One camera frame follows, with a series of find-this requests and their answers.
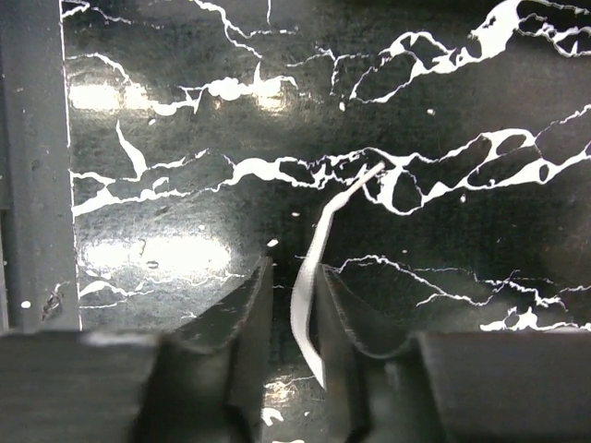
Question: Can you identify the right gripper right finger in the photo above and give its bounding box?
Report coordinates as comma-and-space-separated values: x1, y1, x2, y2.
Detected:
315, 265, 443, 442

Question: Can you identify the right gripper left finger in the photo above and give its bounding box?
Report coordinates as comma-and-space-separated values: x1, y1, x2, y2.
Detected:
133, 257, 273, 442

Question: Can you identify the blue sneaker with white laces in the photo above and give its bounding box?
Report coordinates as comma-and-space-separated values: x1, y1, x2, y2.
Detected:
290, 162, 385, 389

